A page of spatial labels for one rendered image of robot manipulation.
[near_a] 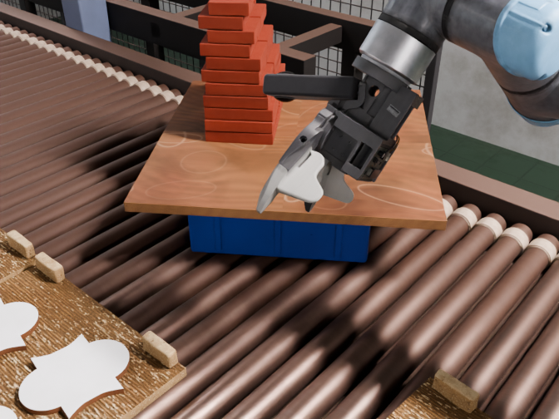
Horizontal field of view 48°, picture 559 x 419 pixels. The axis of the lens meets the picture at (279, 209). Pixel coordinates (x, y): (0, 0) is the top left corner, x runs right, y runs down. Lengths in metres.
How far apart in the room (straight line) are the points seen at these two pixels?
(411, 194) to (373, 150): 0.35
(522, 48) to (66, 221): 0.86
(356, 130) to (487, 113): 2.85
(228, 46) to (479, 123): 2.59
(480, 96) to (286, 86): 2.81
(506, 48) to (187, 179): 0.59
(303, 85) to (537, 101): 0.26
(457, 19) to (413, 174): 0.46
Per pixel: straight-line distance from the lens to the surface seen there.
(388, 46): 0.69
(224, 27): 1.09
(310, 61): 1.61
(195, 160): 1.11
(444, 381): 0.84
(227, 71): 1.11
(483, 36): 0.66
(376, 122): 0.70
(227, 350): 0.92
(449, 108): 3.61
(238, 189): 1.02
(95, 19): 2.14
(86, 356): 0.91
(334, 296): 1.00
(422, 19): 0.70
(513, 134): 3.50
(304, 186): 0.68
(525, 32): 0.64
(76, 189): 1.33
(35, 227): 1.24
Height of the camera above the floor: 1.58
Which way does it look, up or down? 34 degrees down
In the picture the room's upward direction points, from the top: straight up
